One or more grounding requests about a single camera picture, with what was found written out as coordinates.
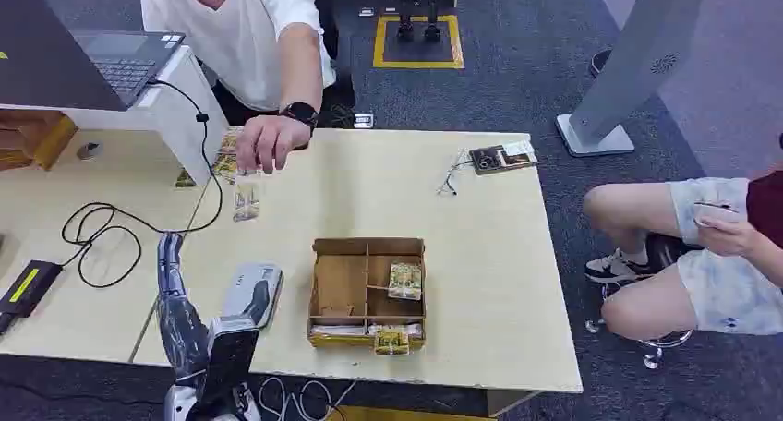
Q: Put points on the black shoe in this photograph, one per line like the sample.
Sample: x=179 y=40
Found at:
x=599 y=62

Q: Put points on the wooden crate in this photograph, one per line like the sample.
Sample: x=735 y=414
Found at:
x=30 y=138

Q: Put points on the pale card with picture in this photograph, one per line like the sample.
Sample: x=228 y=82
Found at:
x=517 y=152

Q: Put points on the yellow floor tape square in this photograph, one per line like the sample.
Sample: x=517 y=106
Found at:
x=379 y=42

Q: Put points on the standing person's hand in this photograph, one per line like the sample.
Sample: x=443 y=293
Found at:
x=266 y=143

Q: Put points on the round grey desk grommet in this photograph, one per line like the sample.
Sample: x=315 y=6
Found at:
x=89 y=150

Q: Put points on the white laptop stand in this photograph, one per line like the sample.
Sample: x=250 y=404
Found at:
x=174 y=109

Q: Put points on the white card stack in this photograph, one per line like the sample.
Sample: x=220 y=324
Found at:
x=336 y=330

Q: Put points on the black wristwatch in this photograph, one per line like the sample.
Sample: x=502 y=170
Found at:
x=300 y=113

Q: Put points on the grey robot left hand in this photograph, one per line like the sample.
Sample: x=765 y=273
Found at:
x=180 y=329

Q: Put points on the black power adapter yellow label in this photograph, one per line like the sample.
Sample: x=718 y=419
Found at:
x=24 y=290

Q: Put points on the black robot legs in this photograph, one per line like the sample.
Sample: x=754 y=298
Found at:
x=417 y=8

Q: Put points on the grey angled floor pillar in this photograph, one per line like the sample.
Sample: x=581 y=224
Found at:
x=630 y=57

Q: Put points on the small grey floor socket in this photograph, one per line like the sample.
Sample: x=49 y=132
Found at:
x=366 y=12
x=363 y=120

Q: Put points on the chrome stool base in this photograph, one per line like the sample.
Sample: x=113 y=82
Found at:
x=654 y=348

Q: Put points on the yellow wooden board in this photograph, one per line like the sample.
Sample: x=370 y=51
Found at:
x=397 y=414

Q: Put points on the black and white sneaker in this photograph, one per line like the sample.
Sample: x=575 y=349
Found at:
x=615 y=269

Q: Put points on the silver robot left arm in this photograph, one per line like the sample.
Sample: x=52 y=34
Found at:
x=183 y=403

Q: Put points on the wooden card box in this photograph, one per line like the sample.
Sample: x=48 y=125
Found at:
x=342 y=283

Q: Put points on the small dark card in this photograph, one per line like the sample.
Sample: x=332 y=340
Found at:
x=185 y=179

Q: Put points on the seated person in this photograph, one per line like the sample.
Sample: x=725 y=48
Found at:
x=716 y=283

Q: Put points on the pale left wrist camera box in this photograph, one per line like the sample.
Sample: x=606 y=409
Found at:
x=251 y=293

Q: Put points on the dark grey laptop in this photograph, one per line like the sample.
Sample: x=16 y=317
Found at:
x=67 y=45

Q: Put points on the single printed card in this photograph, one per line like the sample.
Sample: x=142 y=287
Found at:
x=246 y=202

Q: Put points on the standing person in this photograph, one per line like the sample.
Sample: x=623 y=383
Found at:
x=244 y=33

